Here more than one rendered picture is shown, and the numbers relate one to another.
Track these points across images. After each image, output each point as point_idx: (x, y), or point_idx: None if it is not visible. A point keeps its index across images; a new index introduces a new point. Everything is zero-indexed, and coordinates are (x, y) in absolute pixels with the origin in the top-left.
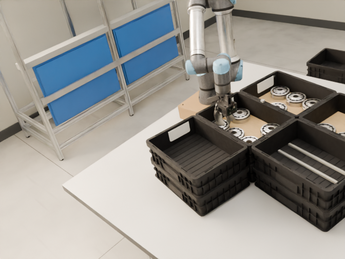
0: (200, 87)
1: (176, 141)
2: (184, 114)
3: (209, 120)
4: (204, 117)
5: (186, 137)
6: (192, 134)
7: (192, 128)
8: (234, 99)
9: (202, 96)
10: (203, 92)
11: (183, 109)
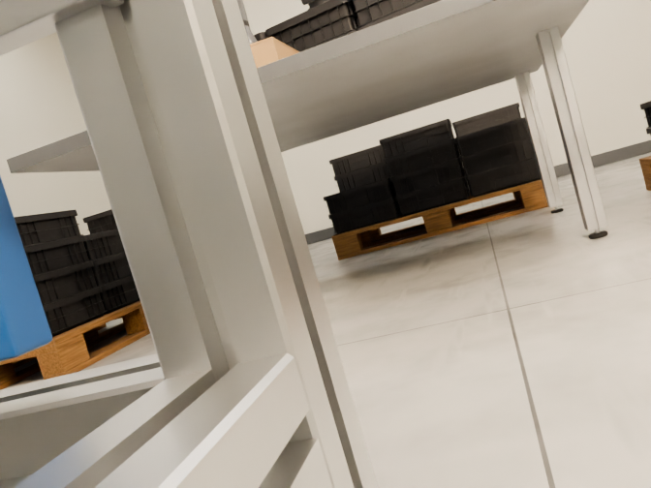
0: (244, 17)
1: (395, 6)
2: (283, 56)
3: (330, 27)
4: (335, 13)
5: (378, 16)
6: (367, 21)
7: (361, 11)
8: (277, 36)
9: (254, 37)
10: (249, 29)
11: (279, 44)
